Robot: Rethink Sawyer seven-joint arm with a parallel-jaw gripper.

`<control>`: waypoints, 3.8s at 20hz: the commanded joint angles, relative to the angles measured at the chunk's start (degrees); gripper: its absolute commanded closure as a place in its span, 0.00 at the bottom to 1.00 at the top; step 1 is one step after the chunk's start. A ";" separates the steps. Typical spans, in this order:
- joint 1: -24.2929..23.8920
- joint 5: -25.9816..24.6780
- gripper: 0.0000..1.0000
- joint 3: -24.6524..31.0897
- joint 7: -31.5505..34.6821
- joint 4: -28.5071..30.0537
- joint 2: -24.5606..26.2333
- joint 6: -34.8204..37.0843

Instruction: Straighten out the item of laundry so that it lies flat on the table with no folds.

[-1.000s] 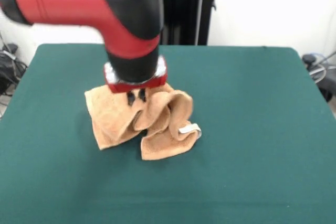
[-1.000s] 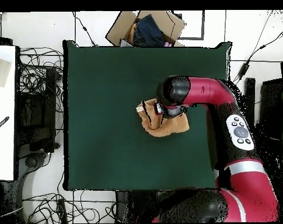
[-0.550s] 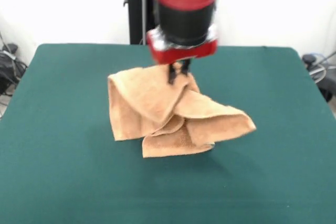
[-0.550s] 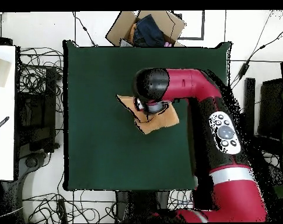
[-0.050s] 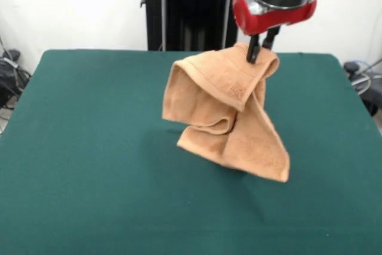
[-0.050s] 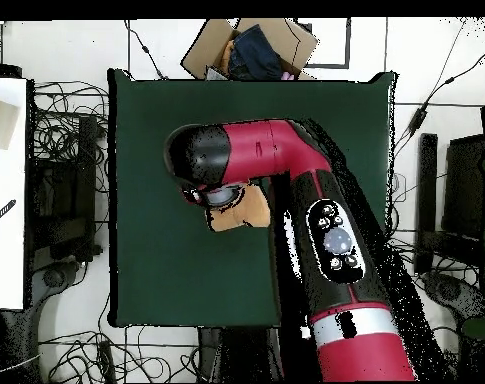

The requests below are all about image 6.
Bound orange cloth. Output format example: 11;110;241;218
219;39;236;75

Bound white desk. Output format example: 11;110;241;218
0;77;28;310

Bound black cable tangle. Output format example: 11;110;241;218
37;327;199;383
385;227;483;381
29;79;111;193

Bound black stand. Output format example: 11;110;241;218
27;115;103;273
413;132;485;275

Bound black cable with adapter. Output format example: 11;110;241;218
393;43;485;159

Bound dark blue jeans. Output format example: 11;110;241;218
228;23;285;81

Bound black striped tool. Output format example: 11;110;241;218
0;198;18;231

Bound black stand base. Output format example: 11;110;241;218
29;259;87;313
421;271;485;325

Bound tan terry towel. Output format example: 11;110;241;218
204;181;272;234

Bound dark green table cloth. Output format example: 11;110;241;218
107;68;397;329

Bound thin black cable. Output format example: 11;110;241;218
124;19;169;80

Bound brown cardboard box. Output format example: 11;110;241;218
180;17;320;81

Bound black power strip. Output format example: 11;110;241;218
97;339;116;383

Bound beige box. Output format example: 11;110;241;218
0;95;20;151

